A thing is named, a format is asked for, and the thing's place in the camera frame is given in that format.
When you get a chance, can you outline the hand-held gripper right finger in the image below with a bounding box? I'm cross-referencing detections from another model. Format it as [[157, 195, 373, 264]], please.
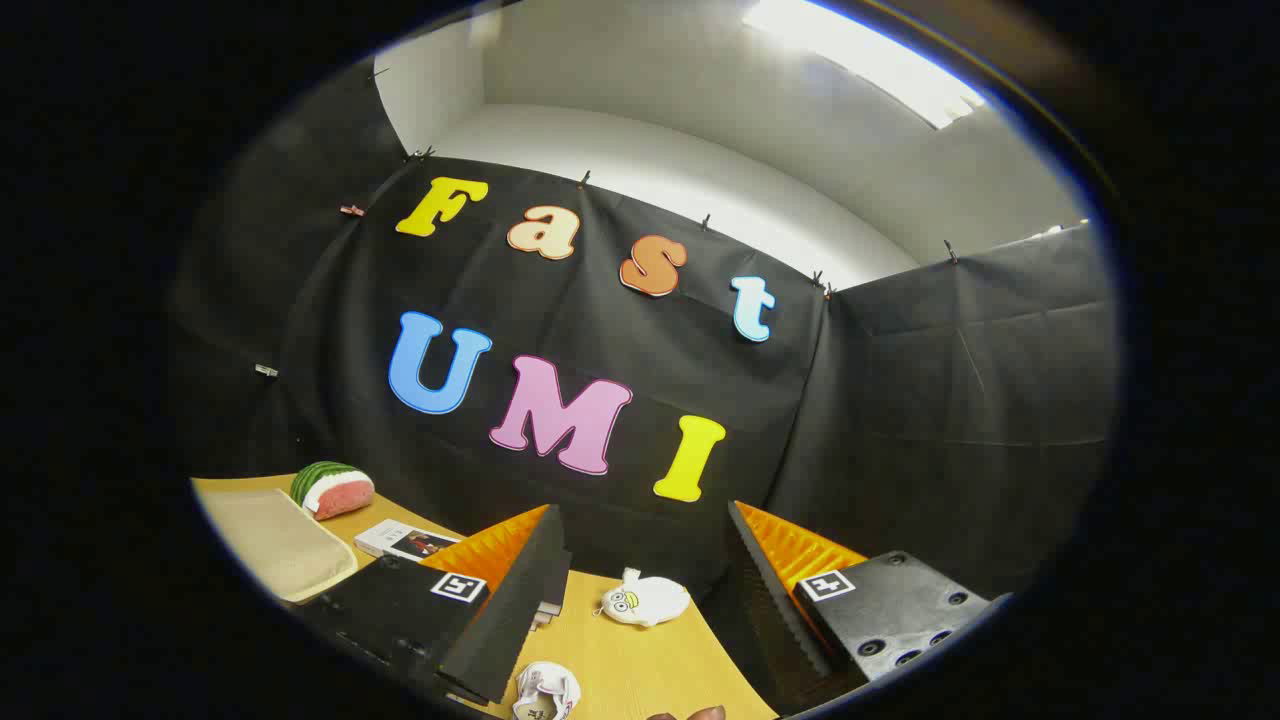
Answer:
[[727, 500, 1011, 706]]

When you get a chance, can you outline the beige fabric storage box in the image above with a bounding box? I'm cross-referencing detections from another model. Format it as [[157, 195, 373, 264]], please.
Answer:
[[195, 488, 358, 604]]

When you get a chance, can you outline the white portrait cover book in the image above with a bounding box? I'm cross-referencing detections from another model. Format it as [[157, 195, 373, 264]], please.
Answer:
[[354, 518, 463, 563]]

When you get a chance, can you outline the white plush toy with eyes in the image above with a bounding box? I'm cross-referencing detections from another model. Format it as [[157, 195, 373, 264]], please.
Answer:
[[597, 568, 692, 628]]

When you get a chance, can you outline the watermelon slice plush toy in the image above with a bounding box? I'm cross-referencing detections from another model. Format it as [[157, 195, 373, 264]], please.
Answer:
[[290, 461, 376, 521]]

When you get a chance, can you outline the white canvas shoe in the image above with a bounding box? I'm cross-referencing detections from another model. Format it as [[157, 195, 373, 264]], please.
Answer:
[[513, 660, 582, 720]]

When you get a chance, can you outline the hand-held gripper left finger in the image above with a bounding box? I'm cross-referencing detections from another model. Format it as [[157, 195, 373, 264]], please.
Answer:
[[298, 503, 574, 706]]

